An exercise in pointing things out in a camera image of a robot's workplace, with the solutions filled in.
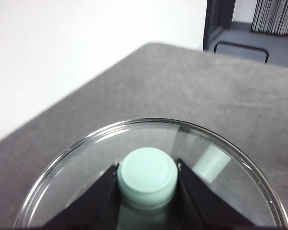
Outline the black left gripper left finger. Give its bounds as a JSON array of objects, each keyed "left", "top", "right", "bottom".
[{"left": 42, "top": 162, "right": 122, "bottom": 230}]

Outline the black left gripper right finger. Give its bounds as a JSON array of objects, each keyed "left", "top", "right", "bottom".
[{"left": 172, "top": 158, "right": 259, "bottom": 230}]

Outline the glass pot lid green knob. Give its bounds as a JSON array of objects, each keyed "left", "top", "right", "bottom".
[{"left": 14, "top": 117, "right": 288, "bottom": 230}]

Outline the dark grey shelf unit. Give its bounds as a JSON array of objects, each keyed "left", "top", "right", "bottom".
[{"left": 203, "top": 0, "right": 288, "bottom": 70}]

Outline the row of striped books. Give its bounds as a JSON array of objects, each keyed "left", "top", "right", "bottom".
[{"left": 251, "top": 0, "right": 288, "bottom": 37}]

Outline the black metal tube frame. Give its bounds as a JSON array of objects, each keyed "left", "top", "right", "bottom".
[{"left": 213, "top": 41, "right": 269, "bottom": 64}]

